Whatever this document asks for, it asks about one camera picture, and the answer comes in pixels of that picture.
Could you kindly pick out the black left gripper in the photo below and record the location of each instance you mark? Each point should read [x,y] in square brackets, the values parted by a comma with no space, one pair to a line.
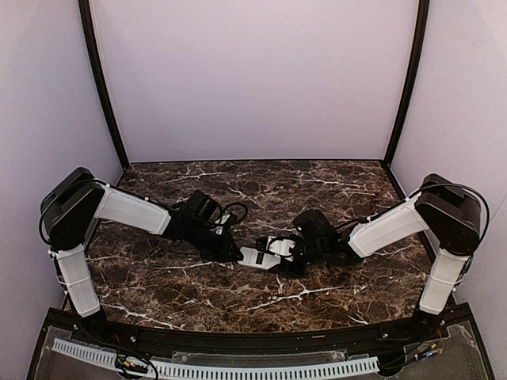
[216,241]

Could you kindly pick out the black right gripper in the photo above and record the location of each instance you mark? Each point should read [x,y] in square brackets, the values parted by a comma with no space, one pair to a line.
[297,254]

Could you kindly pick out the white and red remote control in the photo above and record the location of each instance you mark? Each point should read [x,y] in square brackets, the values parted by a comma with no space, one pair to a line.
[253,258]

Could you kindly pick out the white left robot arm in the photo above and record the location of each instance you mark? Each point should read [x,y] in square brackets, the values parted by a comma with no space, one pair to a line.
[67,212]

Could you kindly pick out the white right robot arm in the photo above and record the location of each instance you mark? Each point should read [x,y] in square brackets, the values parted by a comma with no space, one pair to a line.
[458,216]

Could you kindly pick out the black left corner post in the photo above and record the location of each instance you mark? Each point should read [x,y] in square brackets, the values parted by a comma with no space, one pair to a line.
[89,34]

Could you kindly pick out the black corner post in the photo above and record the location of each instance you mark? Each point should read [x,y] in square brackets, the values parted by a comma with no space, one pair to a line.
[409,83]
[89,34]

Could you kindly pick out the black right corner post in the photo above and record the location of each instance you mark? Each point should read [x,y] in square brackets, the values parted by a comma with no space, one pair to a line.
[409,83]

